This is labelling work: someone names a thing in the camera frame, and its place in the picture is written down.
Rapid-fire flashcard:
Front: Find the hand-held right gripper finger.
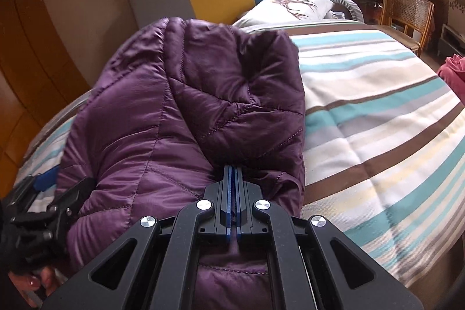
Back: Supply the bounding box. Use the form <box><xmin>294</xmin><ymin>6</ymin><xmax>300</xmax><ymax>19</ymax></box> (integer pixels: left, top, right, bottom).
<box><xmin>232</xmin><ymin>165</ymin><xmax>424</xmax><ymax>310</ymax></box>
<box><xmin>42</xmin><ymin>165</ymin><xmax>233</xmax><ymax>310</ymax></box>

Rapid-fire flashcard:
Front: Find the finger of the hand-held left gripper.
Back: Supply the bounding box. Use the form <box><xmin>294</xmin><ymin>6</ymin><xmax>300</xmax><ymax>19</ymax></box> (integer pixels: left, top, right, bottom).
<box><xmin>15</xmin><ymin>166</ymin><xmax>62</xmax><ymax>204</ymax></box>
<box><xmin>54</xmin><ymin>177</ymin><xmax>96</xmax><ymax>223</ymax></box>

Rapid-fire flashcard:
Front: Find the purple puffer jacket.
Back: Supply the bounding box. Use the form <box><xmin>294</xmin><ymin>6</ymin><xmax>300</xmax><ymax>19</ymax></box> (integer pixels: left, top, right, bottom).
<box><xmin>56</xmin><ymin>17</ymin><xmax>306</xmax><ymax>310</ymax></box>

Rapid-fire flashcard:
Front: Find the person's left hand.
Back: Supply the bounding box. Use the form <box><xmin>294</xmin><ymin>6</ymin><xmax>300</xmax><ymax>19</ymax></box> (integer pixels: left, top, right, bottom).
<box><xmin>10</xmin><ymin>266</ymin><xmax>58</xmax><ymax>308</ymax></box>

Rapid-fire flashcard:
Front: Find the orange wooden wardrobe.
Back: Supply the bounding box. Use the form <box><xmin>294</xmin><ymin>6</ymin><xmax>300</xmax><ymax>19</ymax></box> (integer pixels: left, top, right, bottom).
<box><xmin>0</xmin><ymin>0</ymin><xmax>92</xmax><ymax>199</ymax></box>

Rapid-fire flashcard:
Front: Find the striped bed sheet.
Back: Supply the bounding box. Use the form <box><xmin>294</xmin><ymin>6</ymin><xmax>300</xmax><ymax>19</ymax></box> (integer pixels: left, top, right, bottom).
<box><xmin>15</xmin><ymin>20</ymin><xmax>465</xmax><ymax>296</ymax></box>

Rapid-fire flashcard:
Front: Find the white pillow with deer print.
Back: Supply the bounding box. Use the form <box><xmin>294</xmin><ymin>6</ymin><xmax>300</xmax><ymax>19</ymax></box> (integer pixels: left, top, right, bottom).
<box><xmin>232</xmin><ymin>0</ymin><xmax>335</xmax><ymax>28</ymax></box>

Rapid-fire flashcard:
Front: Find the red cloth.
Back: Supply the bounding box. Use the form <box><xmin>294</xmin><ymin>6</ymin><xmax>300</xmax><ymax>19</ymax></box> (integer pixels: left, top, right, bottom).
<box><xmin>437</xmin><ymin>55</ymin><xmax>465</xmax><ymax>104</ymax></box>

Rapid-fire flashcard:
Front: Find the rattan chair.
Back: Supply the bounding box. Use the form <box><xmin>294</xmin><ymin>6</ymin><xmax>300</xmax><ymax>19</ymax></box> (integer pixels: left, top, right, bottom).
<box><xmin>377</xmin><ymin>0</ymin><xmax>435</xmax><ymax>57</ymax></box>

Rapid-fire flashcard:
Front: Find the grey box appliance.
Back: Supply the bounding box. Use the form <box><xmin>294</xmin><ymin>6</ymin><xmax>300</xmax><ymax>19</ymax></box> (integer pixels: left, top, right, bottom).
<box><xmin>438</xmin><ymin>23</ymin><xmax>465</xmax><ymax>58</ymax></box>

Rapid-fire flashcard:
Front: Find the grey padded crib rail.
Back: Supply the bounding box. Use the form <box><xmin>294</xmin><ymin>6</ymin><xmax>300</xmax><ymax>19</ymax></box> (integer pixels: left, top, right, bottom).
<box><xmin>304</xmin><ymin>0</ymin><xmax>364</xmax><ymax>22</ymax></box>

